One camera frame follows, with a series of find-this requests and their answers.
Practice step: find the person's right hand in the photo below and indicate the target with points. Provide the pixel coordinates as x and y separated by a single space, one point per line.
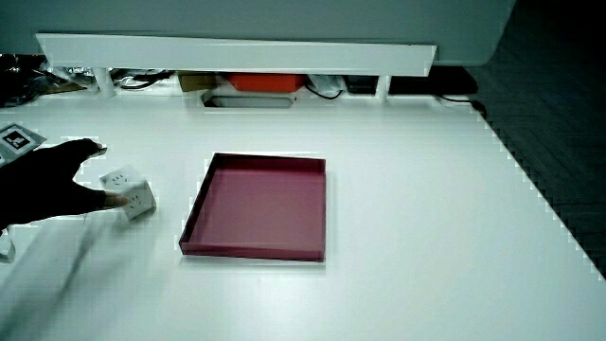
42 187

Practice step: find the white cube socket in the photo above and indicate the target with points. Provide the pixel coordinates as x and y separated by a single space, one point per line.
135 189

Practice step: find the small white object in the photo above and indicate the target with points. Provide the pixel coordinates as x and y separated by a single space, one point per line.
5 246

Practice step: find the brown cardboard box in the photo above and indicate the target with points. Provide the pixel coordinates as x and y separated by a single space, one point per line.
196 81

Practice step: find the dark red shallow tray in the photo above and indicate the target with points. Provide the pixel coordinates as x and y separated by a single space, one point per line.
262 210

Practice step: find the white raised shelf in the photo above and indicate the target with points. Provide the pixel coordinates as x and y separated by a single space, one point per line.
237 56

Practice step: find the orange box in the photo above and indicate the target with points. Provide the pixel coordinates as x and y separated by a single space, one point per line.
266 82

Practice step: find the clear plastic bag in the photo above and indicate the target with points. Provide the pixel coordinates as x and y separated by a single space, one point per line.
326 83

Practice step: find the black flat device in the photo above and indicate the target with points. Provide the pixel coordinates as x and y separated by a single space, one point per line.
426 81

